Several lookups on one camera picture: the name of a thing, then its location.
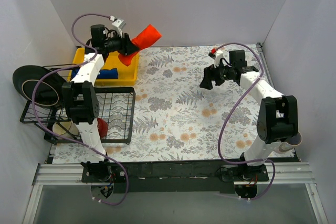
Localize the orange t shirt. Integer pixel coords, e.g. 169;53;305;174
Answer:
118;24;162;66

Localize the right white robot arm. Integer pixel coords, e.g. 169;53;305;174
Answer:
199;49;298;182

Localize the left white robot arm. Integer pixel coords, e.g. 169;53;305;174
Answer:
62;21;138;155

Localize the yellow plastic bin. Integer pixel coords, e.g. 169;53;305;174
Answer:
67;48;139;86

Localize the blue rolled t shirt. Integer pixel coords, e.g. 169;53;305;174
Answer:
70;68;118;79

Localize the floral table mat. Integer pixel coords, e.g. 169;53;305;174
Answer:
52;43;293;164

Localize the red bowl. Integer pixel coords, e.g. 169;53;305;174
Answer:
97;118;108;138

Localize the cream cup in rack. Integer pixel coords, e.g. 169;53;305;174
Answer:
52;121;79;139

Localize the purple ceramic mug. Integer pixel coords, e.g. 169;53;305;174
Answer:
275;132;302;153

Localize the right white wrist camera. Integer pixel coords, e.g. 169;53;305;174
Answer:
208;48;225;68

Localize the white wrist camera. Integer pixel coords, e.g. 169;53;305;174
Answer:
208;48;225;68
109;15;126;37

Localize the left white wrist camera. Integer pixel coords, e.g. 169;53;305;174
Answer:
109;15;126;37

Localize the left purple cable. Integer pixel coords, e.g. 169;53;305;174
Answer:
33;13;129;206

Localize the purple cable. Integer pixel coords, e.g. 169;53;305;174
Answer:
33;13;129;206
217;42;276;200

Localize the black wire dish rack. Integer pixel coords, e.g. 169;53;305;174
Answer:
20;87;135;144

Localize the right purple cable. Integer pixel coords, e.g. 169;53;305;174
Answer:
217;42;276;200

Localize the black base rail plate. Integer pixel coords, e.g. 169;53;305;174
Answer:
81;160;269;194

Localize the aluminium frame rail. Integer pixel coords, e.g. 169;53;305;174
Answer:
33;162;316;185

